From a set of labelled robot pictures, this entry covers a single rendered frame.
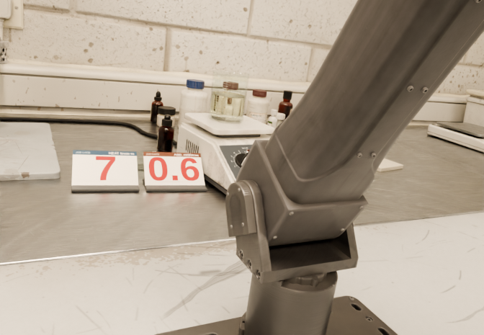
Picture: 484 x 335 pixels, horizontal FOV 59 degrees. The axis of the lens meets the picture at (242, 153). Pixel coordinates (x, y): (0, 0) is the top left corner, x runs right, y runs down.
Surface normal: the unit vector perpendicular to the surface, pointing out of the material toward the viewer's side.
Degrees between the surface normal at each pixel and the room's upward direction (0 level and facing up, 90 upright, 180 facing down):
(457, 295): 0
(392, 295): 0
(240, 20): 90
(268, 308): 90
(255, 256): 90
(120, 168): 40
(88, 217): 0
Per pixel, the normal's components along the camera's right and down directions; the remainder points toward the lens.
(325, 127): -0.84, -0.02
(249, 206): 0.44, -0.23
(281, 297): -0.35, 0.21
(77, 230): 0.13, -0.95
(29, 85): 0.43, 0.30
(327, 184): 0.32, 0.73
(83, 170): 0.31, -0.54
